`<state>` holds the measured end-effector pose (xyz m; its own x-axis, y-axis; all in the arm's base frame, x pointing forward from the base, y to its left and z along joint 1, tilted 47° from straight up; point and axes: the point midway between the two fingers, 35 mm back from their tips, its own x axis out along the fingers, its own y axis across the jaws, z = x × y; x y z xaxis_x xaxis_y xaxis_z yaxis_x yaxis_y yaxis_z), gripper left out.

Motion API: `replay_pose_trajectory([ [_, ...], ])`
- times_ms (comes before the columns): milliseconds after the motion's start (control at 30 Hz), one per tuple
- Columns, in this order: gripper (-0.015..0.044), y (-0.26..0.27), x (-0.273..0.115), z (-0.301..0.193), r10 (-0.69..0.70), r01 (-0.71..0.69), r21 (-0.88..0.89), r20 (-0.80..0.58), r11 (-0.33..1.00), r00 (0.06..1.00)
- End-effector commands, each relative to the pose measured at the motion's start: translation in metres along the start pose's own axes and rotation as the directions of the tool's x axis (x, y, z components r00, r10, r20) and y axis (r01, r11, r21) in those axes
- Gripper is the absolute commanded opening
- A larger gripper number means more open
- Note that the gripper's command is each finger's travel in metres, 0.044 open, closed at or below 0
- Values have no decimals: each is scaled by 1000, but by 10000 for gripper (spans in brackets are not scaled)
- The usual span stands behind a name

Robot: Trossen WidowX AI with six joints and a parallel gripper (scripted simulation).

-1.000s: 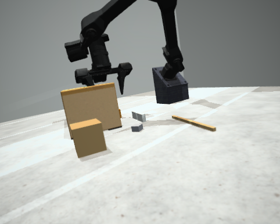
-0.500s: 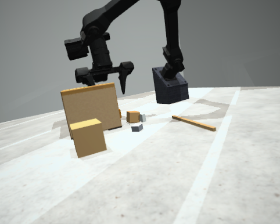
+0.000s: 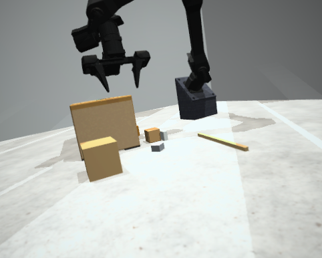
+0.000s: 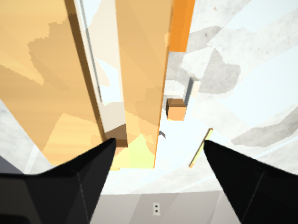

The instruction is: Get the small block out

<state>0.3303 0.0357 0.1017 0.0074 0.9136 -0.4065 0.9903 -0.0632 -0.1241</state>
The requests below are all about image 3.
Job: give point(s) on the wooden stick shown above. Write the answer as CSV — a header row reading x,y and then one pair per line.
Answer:
x,y
224,142

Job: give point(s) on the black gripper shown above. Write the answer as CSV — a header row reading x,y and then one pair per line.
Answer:
x,y
114,55

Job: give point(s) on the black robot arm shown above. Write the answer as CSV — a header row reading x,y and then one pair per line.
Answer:
x,y
102,21

